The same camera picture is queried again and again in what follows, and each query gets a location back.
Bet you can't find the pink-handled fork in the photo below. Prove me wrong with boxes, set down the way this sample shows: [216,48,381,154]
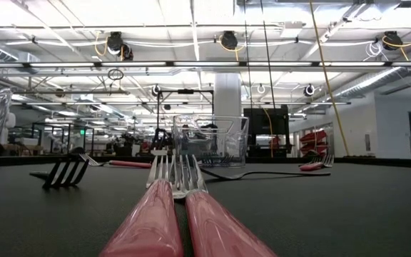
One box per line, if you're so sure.
[298,153,335,172]
[172,153,278,257]
[78,152,153,169]
[98,153,184,257]

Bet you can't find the white building column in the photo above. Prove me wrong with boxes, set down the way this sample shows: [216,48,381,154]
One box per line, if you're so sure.
[213,73,243,119]

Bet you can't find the black panel on stand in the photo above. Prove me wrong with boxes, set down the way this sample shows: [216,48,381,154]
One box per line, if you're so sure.
[243,105,292,158]

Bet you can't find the dark silver fork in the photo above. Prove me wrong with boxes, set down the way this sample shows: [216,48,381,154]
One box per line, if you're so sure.
[29,156,91,190]
[198,166,332,181]

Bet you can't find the red stacked storage bins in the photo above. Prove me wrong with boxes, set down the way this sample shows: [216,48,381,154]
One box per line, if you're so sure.
[299,128,330,156]

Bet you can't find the long ceiling light rail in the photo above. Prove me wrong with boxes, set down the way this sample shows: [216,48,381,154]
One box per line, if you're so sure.
[0,60,411,69]

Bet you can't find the black hanging cable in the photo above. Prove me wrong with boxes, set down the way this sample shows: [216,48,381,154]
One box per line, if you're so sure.
[243,0,253,119]

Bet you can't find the black ceiling cable reel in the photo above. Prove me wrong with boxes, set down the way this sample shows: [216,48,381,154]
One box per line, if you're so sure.
[220,30,239,51]
[382,30,403,51]
[105,31,125,54]

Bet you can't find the yellow cable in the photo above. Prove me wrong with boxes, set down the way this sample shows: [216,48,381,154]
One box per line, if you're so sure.
[308,0,351,157]

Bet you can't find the black metal rig frame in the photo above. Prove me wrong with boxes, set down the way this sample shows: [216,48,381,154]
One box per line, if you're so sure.
[0,155,411,169]

